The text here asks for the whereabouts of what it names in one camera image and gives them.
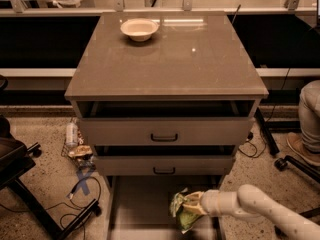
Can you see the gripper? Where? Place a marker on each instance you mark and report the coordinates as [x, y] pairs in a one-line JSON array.
[[209, 202]]

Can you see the green jalapeno chip bag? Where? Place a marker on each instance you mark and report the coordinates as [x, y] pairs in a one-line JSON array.
[[184, 219]]

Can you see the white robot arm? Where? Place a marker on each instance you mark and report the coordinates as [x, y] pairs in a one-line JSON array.
[[249, 202]]

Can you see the grey bottom drawer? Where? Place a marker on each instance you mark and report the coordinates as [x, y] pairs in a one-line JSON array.
[[140, 209]]

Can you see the grey drawer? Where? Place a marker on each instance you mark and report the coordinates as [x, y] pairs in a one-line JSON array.
[[166, 131], [164, 160], [140, 209]]

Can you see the grey middle drawer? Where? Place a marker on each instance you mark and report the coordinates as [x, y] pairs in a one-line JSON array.
[[164, 160]]

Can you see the grey drawer cabinet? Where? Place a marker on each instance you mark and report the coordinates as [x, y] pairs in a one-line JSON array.
[[193, 66]]

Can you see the grey top drawer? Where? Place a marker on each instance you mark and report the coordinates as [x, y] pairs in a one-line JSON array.
[[166, 131]]

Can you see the black chair base right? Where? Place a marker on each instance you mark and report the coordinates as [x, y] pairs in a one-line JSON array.
[[300, 185]]

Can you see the black table leg right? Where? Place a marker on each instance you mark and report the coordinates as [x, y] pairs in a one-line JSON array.
[[273, 148]]

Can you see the brown shoe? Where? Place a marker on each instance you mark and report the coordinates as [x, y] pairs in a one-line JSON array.
[[295, 143]]

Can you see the white plastic bottle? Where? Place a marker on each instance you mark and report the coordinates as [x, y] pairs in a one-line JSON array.
[[71, 135]]

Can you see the person leg beige trousers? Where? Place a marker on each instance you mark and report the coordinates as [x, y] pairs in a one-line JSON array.
[[309, 115]]

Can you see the white paper bowl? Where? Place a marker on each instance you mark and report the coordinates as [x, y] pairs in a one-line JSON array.
[[139, 29]]

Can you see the black office chair left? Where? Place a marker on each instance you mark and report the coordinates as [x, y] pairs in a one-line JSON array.
[[15, 160]]

